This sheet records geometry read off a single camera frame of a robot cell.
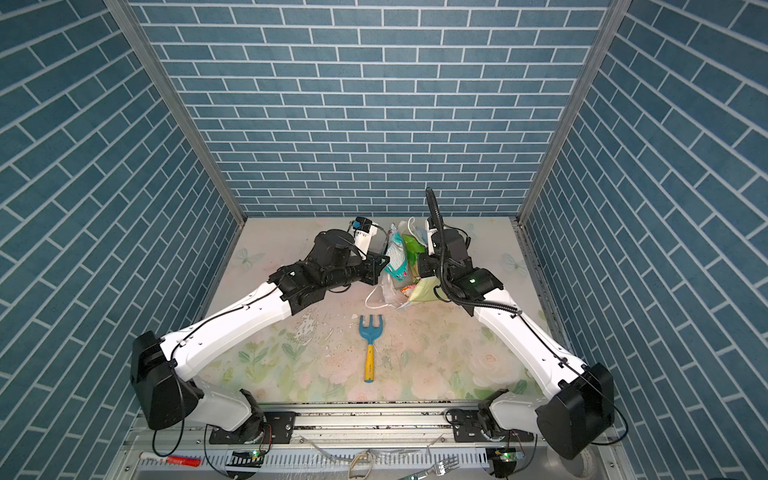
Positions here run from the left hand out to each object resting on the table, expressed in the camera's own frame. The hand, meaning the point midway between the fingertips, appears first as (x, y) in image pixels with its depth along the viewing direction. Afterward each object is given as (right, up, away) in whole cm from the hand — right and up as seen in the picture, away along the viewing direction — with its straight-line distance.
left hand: (391, 259), depth 73 cm
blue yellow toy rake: (-6, -23, +16) cm, 29 cm away
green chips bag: (+6, +2, +12) cm, 14 cm away
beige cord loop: (-9, -48, -2) cm, 49 cm away
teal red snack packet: (+2, -2, +3) cm, 4 cm away
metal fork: (+12, -48, -4) cm, 50 cm away
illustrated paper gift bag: (+3, -9, +21) cm, 23 cm away
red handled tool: (-47, -48, -3) cm, 67 cm away
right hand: (+9, +3, +6) cm, 11 cm away
